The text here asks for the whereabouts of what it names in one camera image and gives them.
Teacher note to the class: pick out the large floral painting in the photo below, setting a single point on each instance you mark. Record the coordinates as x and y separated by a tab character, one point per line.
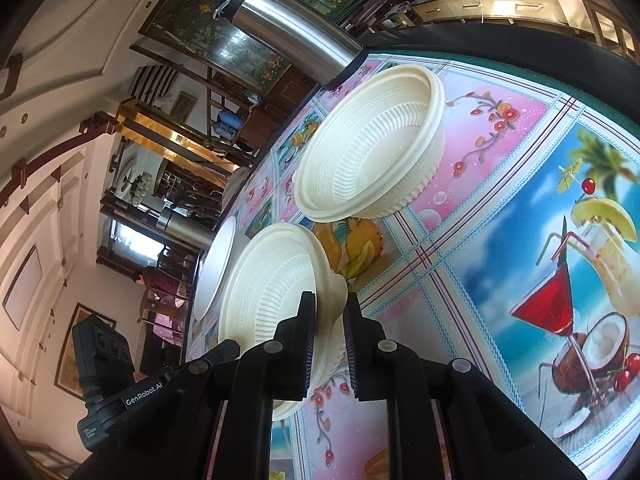
190	10

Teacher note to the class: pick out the gold door frame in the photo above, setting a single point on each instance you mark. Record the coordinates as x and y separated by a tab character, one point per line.
150	125

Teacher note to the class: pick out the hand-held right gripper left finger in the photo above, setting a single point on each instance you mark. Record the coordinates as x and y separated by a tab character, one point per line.
307	340

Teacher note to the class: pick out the printed fruit tablecloth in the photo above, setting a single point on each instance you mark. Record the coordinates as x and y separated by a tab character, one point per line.
500	160

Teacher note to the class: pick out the wooden sideboard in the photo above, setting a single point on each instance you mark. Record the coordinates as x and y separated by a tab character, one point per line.
525	10

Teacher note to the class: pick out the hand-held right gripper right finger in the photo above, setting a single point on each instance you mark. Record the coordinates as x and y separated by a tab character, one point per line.
352	345

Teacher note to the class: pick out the cream plastic bowl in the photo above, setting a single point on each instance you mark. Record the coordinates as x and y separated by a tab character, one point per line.
215	270
270	285

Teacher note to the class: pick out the striped air vent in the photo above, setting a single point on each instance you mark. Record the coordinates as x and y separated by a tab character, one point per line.
152	82

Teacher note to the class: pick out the small framed picture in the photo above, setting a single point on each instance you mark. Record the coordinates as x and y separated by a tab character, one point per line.
183	105

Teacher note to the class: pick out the cream disposable plate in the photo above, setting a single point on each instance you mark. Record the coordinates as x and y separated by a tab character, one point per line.
370	150

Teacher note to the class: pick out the rectangular ceiling light panel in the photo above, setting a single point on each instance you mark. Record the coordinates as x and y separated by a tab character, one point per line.
22	287

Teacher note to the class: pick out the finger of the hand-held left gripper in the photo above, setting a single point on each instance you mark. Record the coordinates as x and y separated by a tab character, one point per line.
222	351

